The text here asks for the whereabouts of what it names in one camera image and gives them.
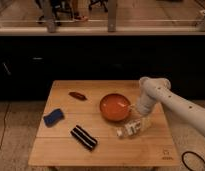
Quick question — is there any clear plastic bottle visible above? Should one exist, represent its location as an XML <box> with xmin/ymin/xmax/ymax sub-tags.
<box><xmin>116</xmin><ymin>117</ymin><xmax>151</xmax><ymax>138</ymax></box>

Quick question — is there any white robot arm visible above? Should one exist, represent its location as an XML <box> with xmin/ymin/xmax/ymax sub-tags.
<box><xmin>136</xmin><ymin>77</ymin><xmax>205</xmax><ymax>137</ymax></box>

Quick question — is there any orange ceramic bowl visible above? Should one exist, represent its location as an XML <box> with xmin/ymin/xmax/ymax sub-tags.
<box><xmin>99</xmin><ymin>93</ymin><xmax>131</xmax><ymax>122</ymax></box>

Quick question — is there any brown snack bar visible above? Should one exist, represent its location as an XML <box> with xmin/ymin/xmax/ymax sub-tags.
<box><xmin>69</xmin><ymin>92</ymin><xmax>87</xmax><ymax>101</ymax></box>

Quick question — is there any wooden table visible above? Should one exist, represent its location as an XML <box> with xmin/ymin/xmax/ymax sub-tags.
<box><xmin>29</xmin><ymin>80</ymin><xmax>179</xmax><ymax>167</ymax></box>

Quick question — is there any black white striped bar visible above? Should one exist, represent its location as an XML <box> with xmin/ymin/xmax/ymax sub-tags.
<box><xmin>70</xmin><ymin>125</ymin><xmax>98</xmax><ymax>151</ymax></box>

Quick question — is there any blue sponge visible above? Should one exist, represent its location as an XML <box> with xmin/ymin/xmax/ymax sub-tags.
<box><xmin>43</xmin><ymin>109</ymin><xmax>64</xmax><ymax>127</ymax></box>

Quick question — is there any black floor cable left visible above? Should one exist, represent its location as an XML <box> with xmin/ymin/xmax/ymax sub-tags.
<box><xmin>0</xmin><ymin>99</ymin><xmax>11</xmax><ymax>158</ymax></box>

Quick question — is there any black floor cable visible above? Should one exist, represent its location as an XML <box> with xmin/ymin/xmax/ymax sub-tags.
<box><xmin>181</xmin><ymin>150</ymin><xmax>205</xmax><ymax>171</ymax></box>
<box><xmin>0</xmin><ymin>99</ymin><xmax>11</xmax><ymax>158</ymax></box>

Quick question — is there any black floor cable right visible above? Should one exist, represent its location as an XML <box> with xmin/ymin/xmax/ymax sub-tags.
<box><xmin>181</xmin><ymin>150</ymin><xmax>205</xmax><ymax>171</ymax></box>

